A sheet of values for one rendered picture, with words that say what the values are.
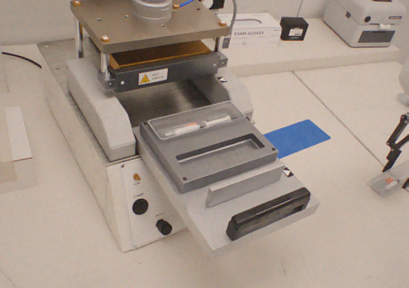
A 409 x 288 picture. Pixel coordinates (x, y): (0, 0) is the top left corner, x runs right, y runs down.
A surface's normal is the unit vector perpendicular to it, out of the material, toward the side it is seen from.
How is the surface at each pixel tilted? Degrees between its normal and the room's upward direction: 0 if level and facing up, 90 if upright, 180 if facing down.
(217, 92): 90
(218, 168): 0
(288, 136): 0
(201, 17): 0
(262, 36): 90
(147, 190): 65
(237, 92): 40
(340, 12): 90
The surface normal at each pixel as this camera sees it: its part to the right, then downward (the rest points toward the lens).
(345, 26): -0.95, 0.08
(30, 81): 0.15, -0.75
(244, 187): 0.52, 0.62
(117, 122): 0.45, -0.17
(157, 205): 0.53, 0.25
